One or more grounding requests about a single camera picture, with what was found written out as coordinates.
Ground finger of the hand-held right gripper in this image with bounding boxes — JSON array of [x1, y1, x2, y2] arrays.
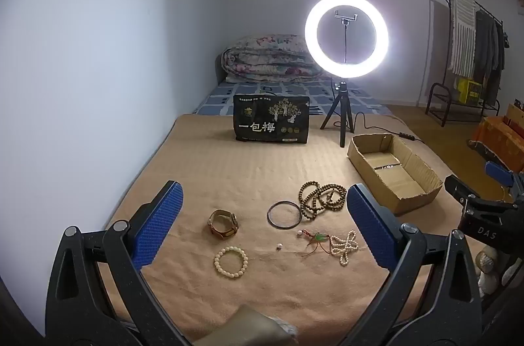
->
[[444, 175, 481, 203], [484, 161, 515, 188]]

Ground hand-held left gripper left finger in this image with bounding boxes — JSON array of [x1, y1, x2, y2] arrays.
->
[[46, 180, 193, 346]]

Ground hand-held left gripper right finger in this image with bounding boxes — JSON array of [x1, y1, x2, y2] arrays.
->
[[336, 183, 484, 346]]

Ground white pearl necklace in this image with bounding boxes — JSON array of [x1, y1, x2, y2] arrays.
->
[[329, 230, 360, 267]]

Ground green jade pendant red cord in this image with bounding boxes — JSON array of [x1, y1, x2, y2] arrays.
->
[[297, 230, 333, 257]]

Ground wooden bead necklace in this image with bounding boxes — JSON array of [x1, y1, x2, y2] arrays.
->
[[298, 182, 348, 221]]

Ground cardboard box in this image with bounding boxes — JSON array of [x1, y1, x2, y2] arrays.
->
[[347, 133, 443, 215]]

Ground brown strap wristwatch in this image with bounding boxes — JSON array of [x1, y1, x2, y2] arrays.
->
[[208, 209, 239, 239]]

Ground cream bead bracelet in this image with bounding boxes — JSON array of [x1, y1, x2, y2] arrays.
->
[[214, 246, 249, 280]]

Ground black bangle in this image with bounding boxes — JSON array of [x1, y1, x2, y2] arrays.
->
[[267, 200, 301, 229]]

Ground orange fringed cloth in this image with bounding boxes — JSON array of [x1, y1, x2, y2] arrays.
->
[[469, 116, 524, 170]]

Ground yellow box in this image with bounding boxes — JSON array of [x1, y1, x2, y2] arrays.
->
[[456, 78, 484, 104]]

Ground black clothes rack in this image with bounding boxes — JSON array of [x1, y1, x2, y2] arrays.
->
[[425, 0, 504, 127]]

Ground black tripod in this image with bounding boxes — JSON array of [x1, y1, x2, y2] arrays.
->
[[320, 81, 355, 148]]

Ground dark hanging clothes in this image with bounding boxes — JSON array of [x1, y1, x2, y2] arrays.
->
[[474, 9, 507, 106]]

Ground beige fluffy cloth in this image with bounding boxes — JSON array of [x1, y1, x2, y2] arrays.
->
[[192, 304, 300, 346]]

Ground black snack bag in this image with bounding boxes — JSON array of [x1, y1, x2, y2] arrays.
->
[[233, 94, 309, 145]]

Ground white knitted garment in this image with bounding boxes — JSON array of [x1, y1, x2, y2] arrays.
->
[[448, 0, 477, 77]]

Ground blue patterned bedsheet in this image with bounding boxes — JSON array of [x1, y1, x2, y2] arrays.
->
[[192, 78, 387, 116]]

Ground folded floral quilt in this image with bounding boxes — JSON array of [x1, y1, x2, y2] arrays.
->
[[221, 35, 326, 84]]

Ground phone holder clip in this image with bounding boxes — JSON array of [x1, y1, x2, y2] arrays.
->
[[333, 9, 360, 65]]

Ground black power cable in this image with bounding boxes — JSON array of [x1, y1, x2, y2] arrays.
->
[[353, 112, 422, 144]]

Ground ring light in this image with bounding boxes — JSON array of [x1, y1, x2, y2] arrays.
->
[[304, 0, 389, 73]]

